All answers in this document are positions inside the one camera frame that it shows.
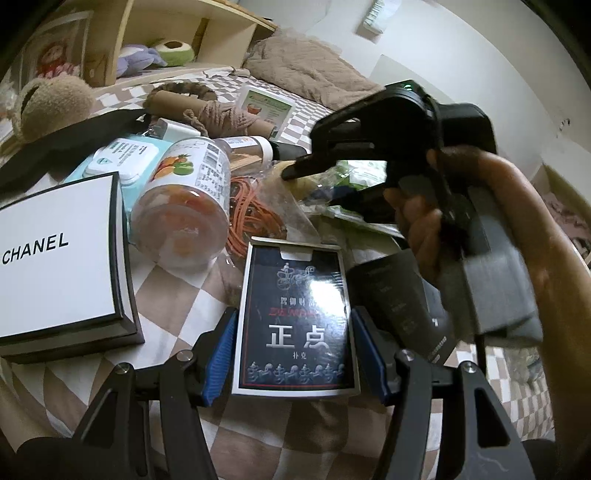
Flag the cardboard roll of jute twine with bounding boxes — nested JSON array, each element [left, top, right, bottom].
[[145, 90, 273, 139]]

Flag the beige fluffy blanket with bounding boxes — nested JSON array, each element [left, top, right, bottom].
[[242, 30, 384, 112]]

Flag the white charger plug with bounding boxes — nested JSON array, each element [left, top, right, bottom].
[[150, 117, 204, 141]]

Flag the checkered bedsheet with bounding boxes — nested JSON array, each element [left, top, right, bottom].
[[0, 65, 559, 480]]

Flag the brown fuzzy pouch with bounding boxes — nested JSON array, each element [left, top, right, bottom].
[[11, 74, 95, 144]]

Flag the clear jar with fruit label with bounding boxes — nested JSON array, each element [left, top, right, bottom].
[[129, 137, 232, 268]]

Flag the person's right forearm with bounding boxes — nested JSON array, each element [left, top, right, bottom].
[[526, 203, 591, 344]]

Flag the brown braided ring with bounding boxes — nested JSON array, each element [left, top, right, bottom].
[[150, 82, 219, 102]]

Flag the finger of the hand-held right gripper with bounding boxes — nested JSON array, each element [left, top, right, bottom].
[[330, 185, 408, 226], [281, 90, 435, 182]]

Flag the small clear bottle white cap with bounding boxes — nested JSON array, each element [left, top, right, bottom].
[[215, 136, 273, 162]]

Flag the black tube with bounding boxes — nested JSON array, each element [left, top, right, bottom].
[[346, 251, 455, 365]]

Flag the black cloth band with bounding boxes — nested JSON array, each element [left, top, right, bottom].
[[0, 108, 149, 195]]

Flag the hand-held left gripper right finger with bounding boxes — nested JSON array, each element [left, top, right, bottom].
[[352, 305, 536, 480]]

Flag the person's right hand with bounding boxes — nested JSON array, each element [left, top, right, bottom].
[[384, 148, 555, 284]]

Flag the hanging white paper bag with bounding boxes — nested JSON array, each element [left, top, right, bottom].
[[358, 0, 400, 35]]

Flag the wooden shelf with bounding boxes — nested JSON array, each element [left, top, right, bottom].
[[0, 0, 278, 88]]

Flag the picture frame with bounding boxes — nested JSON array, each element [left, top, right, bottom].
[[18, 11, 93, 81]]

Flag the orange cord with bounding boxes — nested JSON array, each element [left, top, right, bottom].
[[226, 178, 288, 259]]

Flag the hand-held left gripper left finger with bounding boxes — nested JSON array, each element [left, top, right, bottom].
[[62, 307, 240, 480]]

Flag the white box with black trim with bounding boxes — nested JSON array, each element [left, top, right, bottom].
[[0, 172, 146, 363]]

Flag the green coconut plush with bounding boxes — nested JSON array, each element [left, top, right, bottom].
[[154, 39, 197, 65]]

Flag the light blue wet wipes pack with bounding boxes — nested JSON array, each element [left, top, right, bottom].
[[62, 135, 174, 204]]

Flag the clear plastic bag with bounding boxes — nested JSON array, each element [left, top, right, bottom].
[[259, 159, 404, 241]]

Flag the purple plush toy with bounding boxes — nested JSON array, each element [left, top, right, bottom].
[[115, 44, 169, 77]]

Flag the dark playing card box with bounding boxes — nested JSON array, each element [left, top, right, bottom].
[[231, 237, 361, 398]]

